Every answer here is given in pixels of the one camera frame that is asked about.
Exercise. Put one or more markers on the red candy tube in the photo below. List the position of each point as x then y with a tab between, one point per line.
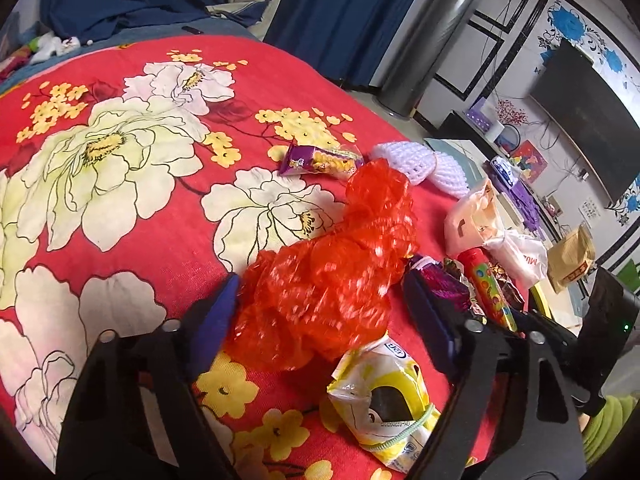
487	290

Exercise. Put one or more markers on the white cup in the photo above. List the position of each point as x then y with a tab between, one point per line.
495	132

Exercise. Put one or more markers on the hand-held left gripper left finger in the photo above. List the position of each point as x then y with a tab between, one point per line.
220	320

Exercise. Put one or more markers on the white crumpled cloth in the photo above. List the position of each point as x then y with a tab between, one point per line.
50	47

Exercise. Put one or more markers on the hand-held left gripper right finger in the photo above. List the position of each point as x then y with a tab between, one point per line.
427	310

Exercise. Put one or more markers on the red plastic bag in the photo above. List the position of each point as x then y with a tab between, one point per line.
325	280

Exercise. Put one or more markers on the white plastic bag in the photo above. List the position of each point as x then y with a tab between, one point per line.
520	255

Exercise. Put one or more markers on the white foam net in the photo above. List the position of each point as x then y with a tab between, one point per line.
400	157

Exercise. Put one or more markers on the purple foil wrapper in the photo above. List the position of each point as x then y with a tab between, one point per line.
442	280

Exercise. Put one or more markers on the grey column air conditioner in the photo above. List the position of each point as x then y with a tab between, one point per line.
435	35

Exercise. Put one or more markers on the red picture card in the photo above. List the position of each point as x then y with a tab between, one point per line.
530	160

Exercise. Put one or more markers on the blue-grey bed sheet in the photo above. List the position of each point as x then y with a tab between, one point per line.
150	35

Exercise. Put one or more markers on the purple snack packet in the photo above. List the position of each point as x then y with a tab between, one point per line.
305	157

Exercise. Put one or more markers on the red floral blanket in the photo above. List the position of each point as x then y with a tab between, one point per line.
150	240

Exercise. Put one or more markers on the yellow white snack packet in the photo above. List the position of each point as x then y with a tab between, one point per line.
360	385

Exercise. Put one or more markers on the red flower decoration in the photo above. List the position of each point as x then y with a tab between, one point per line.
510	110

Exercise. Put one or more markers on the brown paper bag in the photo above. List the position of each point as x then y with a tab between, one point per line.
570	255

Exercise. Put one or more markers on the black flat television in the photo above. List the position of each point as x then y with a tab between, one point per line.
585	110

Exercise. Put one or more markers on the yellow rimmed bin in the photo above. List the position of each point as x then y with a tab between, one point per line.
542	302

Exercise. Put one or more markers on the pale orange plastic bag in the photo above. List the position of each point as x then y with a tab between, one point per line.
467	220

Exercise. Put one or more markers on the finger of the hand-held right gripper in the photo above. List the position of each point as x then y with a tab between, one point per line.
555	327

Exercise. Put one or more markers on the dark chocolate bar wrapper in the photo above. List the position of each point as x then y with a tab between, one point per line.
510	285

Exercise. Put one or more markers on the purple storage box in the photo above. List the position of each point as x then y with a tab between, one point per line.
477	112

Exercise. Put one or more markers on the yellow-green clothing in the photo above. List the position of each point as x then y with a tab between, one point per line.
612	430

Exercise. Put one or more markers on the purple tissue box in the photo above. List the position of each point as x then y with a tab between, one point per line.
502	170

